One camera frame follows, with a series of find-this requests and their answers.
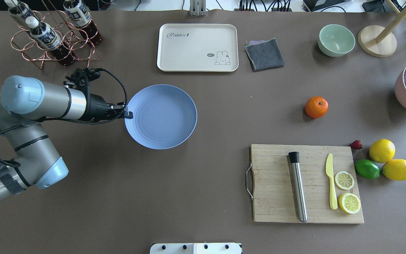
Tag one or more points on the orange fruit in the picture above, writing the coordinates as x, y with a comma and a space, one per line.
316, 107

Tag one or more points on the steel muddler black tip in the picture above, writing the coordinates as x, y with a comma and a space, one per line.
298, 186

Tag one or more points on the copper wire bottle rack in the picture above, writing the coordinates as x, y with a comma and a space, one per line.
58, 19

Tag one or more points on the wooden cutting board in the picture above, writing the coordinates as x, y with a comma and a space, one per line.
273, 188

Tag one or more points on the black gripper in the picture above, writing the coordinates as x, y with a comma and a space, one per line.
97, 107

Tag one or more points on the blue round plate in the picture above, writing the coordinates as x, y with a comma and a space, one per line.
164, 117

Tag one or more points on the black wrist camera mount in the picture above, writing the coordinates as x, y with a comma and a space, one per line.
79, 80

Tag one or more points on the mint green bowl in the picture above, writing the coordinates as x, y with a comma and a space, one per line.
335, 40

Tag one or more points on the lemon slice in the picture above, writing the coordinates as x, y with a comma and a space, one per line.
349, 203
344, 180

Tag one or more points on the white camera pole base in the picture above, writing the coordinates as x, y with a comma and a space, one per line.
197, 248

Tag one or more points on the aluminium frame post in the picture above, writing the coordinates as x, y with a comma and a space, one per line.
197, 8

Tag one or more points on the yellow lemon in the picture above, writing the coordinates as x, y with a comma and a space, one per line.
395, 169
382, 151

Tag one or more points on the wooden cup tree stand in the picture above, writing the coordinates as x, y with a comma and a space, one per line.
379, 41

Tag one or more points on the red strawberry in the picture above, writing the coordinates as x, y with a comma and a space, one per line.
357, 145

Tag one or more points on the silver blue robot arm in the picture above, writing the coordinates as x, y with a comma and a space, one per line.
27, 155

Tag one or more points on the green lime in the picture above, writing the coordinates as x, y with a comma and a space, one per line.
366, 168

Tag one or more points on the grey folded cloth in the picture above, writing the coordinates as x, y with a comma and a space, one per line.
264, 54

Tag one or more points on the cream rectangular tray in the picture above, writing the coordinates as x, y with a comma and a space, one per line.
197, 48

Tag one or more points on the yellow plastic knife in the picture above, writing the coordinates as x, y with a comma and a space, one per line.
330, 174

